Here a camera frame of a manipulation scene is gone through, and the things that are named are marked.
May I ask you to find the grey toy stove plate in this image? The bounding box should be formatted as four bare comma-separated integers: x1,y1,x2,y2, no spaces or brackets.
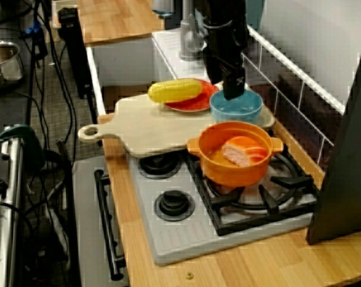
129,151,317,267

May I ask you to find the black stand pole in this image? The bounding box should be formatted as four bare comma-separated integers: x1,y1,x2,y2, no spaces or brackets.
27,29,40,129

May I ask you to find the dark kitchen side panel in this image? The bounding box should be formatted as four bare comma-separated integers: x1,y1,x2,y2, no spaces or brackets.
305,26,361,246

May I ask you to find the teal box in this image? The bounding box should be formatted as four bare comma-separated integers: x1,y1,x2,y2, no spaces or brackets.
246,0,267,30

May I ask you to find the black oven door handle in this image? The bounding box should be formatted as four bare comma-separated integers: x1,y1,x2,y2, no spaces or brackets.
93,169,125,282

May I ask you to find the black burner grate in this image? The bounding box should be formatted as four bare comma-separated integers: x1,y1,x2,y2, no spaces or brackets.
185,146,320,237

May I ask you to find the light blue bowl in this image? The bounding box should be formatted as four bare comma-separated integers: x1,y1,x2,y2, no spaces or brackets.
209,88,264,124

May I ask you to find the black stove knob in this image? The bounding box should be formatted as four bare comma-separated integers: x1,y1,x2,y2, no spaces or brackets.
154,190,197,222
138,155,184,180

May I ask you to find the grey toy faucet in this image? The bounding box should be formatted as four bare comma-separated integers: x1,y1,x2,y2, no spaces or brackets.
179,0,207,62

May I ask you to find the pale wooden cutting board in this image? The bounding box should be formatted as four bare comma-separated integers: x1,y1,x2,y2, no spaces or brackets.
78,89,276,158

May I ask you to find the orange toy pot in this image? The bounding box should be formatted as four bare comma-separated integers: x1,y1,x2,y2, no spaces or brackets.
186,121,284,188

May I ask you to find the silver aluminium frame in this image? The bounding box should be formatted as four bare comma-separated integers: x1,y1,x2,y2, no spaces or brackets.
0,137,25,287

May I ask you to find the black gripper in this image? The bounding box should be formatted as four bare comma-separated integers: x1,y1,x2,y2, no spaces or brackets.
203,20,249,101

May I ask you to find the black floor cable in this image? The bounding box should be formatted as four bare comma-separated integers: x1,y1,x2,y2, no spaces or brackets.
41,11,78,144

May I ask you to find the salmon sushi toy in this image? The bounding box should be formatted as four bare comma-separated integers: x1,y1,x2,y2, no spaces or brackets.
222,136,268,167

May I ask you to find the white sink unit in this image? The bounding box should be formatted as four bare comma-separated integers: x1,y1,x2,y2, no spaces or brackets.
86,28,211,116

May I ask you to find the red plate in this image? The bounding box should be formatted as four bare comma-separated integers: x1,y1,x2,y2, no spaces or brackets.
163,78,221,114

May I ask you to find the stainless steel pot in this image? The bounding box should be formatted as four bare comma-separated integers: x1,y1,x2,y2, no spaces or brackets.
0,40,25,93

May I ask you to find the blue cable plug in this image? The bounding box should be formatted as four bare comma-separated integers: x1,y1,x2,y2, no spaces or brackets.
25,20,43,36

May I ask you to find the white toy oven front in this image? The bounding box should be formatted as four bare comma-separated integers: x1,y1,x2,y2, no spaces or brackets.
72,155,130,287

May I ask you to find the black upright post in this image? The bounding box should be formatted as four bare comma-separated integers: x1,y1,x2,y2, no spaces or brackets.
57,7,94,99

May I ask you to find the yellow toy corn cob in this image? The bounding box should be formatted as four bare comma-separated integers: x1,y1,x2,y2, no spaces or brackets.
147,79,204,105

